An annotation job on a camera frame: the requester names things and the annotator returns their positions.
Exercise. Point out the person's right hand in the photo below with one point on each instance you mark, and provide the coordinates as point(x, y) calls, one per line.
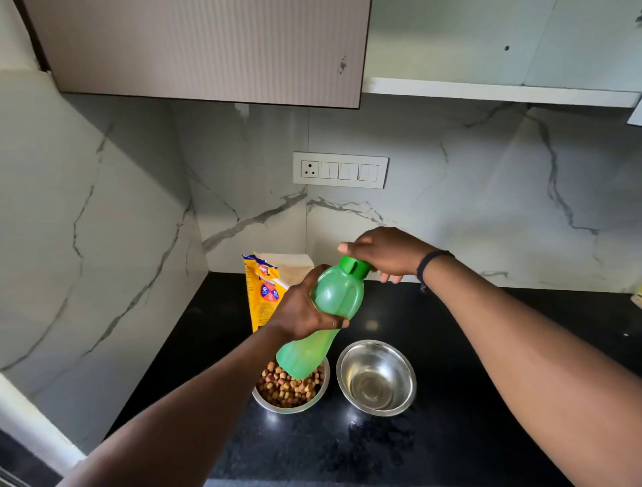
point(388, 251)

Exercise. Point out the yellow pet food bag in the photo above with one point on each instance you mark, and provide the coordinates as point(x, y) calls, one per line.
point(263, 293)

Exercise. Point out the person's right forearm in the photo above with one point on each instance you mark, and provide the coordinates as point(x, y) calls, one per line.
point(541, 376)

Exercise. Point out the person's left forearm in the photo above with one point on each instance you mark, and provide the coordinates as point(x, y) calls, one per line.
point(170, 416)

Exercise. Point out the person's right thumb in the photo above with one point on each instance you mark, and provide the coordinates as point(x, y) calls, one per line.
point(351, 247)

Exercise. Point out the person's left thumb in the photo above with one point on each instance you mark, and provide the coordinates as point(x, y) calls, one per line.
point(321, 281)

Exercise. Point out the green bottle cap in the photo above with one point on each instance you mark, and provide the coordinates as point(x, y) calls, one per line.
point(353, 266)

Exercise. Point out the steel bowl with water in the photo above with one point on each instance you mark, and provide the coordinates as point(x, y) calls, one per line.
point(376, 377)

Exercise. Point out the pile of brown kibble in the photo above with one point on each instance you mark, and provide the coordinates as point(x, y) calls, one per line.
point(289, 387)

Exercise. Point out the black wristband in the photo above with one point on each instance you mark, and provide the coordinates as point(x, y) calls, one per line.
point(429, 263)

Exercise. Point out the person's left hand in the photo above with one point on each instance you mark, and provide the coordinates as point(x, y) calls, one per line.
point(296, 311)

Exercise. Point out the green plastic water bottle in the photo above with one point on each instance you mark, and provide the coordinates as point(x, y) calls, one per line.
point(316, 321)

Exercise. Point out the beige upper cabinet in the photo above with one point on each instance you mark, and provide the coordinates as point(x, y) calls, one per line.
point(200, 50)

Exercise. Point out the white wall shelf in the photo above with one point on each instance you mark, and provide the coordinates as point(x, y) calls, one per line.
point(501, 92)

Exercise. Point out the steel bowl with pet kibble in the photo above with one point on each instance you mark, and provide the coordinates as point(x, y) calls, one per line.
point(291, 389)

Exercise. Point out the white wall switch panel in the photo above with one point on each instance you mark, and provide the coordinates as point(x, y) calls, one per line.
point(340, 170)

